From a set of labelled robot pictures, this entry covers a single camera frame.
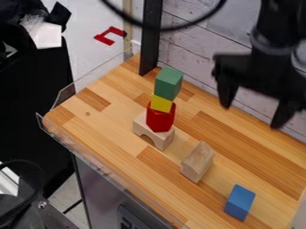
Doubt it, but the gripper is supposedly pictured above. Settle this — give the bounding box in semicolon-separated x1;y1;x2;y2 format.
211;44;306;130

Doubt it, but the green cube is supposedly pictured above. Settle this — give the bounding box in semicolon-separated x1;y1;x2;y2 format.
153;65;186;102

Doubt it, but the yellow cube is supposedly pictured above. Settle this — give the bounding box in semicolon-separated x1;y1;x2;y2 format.
149;94;175;114

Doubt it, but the blue cube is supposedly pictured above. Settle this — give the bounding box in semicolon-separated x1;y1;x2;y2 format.
223;183;258;222

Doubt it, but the pale wooden block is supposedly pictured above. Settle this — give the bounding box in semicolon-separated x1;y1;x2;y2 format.
179;140;217;184

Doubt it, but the red hexagonal block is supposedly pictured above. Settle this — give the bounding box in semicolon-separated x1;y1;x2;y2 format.
144;101;177;133

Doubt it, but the wooden arch block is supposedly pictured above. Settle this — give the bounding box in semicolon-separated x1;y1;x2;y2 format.
131;112;177;152

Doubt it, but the black post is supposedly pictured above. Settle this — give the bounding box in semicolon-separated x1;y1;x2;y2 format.
137;0;166;77

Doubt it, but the red bracket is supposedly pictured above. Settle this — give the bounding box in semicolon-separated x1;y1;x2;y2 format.
93;26;127;47

